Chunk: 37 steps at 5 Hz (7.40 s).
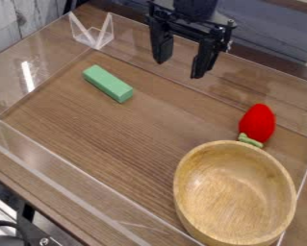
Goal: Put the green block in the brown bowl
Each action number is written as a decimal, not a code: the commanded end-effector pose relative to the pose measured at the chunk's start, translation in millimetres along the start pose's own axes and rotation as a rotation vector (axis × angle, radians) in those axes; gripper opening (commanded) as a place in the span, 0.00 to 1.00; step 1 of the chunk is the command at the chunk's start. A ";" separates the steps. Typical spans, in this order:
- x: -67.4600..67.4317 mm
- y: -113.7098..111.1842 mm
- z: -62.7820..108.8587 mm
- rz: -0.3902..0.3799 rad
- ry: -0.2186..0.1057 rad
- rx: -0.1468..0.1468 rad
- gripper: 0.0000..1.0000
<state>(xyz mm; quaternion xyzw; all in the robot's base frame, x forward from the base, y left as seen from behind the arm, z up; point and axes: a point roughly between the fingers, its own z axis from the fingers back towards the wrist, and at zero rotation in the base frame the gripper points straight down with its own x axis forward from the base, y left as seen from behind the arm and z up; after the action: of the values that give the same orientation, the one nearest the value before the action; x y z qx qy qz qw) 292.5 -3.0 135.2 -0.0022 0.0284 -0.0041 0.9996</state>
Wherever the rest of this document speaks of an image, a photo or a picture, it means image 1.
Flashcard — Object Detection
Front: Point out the clear acrylic corner bracket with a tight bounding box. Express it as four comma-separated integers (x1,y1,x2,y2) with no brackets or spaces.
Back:
68,12,115,50

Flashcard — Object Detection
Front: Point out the light wooden bowl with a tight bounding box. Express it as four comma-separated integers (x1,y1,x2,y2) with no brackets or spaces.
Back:
174,140,297,246

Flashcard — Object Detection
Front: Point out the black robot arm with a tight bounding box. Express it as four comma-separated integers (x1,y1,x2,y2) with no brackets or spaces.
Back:
147,0,237,79

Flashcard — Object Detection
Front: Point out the red plush strawberry toy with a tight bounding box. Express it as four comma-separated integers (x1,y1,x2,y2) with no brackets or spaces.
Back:
238,104,277,148

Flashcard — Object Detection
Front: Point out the black cable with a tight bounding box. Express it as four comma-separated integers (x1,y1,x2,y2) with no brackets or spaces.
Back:
0,220,24,239

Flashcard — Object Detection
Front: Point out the green rectangular block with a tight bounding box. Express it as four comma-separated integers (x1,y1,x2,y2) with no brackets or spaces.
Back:
83,65,134,103

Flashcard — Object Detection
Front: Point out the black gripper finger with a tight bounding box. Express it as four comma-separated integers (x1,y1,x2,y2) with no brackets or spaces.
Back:
150,17,174,64
190,29,223,79

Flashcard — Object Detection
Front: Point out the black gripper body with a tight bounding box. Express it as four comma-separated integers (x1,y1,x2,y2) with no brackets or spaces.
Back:
147,0,237,52

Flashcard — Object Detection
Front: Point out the black metal table leg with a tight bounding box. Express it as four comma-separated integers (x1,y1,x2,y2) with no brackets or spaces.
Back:
17,201,61,246

